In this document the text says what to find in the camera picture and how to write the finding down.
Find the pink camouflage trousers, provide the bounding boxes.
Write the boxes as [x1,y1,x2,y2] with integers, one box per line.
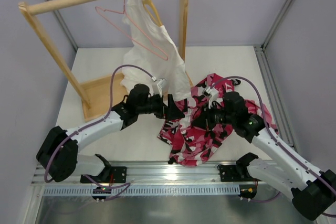
[158,73,278,167]

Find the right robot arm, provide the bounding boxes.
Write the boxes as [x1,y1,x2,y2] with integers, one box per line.
[192,89,335,221]

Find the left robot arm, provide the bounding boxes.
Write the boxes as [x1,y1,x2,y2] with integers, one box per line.
[36,84,184,184]

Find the wooden hanger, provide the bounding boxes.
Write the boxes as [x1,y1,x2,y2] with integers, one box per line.
[142,0,163,27]

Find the white t-shirt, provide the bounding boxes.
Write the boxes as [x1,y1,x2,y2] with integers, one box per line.
[123,0,191,101]

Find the wooden clothes rack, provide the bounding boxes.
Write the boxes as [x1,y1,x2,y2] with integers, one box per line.
[18,0,188,122]

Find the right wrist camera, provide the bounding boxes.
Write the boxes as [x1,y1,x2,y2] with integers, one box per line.
[203,87,218,109]

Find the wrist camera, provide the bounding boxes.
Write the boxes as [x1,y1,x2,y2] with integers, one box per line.
[151,77,167,97]
[203,87,218,109]

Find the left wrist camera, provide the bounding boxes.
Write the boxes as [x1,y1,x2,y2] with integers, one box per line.
[151,77,167,97]

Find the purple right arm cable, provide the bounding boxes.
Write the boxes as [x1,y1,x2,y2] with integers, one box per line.
[209,76,336,218]

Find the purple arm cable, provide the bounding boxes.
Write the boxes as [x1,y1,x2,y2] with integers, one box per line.
[209,76,336,218]
[44,65,155,184]

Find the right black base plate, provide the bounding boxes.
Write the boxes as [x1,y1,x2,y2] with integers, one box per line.
[217,164,240,182]

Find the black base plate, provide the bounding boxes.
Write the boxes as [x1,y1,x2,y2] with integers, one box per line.
[217,164,240,182]
[109,166,127,184]

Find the aluminium mounting rail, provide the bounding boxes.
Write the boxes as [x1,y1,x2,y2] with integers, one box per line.
[30,161,257,186]

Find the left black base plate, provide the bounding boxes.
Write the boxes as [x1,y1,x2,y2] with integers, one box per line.
[109,166,127,184]

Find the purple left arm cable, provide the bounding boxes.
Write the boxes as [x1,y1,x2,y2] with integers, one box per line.
[44,65,155,184]

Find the slotted cable duct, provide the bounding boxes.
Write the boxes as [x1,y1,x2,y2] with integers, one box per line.
[43,185,240,197]

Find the pink wire hanger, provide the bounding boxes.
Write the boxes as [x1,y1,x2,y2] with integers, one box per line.
[95,0,169,61]

